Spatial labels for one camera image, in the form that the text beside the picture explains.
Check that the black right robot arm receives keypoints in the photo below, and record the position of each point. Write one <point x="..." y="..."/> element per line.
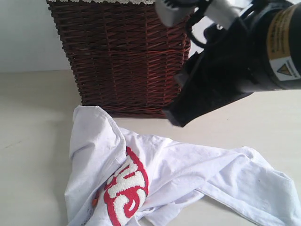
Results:
<point x="283" y="40"/>

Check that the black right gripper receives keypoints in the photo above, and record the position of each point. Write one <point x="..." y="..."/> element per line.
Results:
<point x="234" y="63"/>

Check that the white t-shirt with red logo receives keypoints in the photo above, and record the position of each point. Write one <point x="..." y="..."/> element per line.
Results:
<point x="119" y="177"/>

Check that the dark brown wicker basket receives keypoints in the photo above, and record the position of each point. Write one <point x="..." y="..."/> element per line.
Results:
<point x="122" y="57"/>

